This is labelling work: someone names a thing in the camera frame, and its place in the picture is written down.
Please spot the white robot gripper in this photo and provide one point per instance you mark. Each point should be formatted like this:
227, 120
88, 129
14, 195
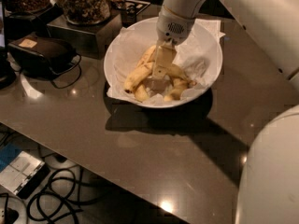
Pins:
172, 29

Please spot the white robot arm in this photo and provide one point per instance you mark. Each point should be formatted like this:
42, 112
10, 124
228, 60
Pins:
269, 184

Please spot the long lower yellow banana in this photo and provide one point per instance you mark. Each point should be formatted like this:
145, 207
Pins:
140, 93

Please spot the white bowl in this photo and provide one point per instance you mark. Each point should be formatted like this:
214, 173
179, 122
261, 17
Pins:
124, 56

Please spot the short right yellow banana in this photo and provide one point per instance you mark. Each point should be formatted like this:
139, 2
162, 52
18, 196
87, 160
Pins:
179, 86

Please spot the white paper liner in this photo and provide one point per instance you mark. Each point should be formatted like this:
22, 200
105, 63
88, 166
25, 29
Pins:
196, 59

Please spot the small dark tray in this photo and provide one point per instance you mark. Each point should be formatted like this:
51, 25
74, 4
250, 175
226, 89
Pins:
134, 7

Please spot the metal block stand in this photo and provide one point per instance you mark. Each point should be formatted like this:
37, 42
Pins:
89, 41

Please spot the black electronic device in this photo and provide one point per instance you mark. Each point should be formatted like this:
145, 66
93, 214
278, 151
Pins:
42, 57

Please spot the dark block stand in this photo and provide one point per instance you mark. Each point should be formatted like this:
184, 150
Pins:
21, 24

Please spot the black round base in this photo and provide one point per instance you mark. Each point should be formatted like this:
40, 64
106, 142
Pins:
7, 74

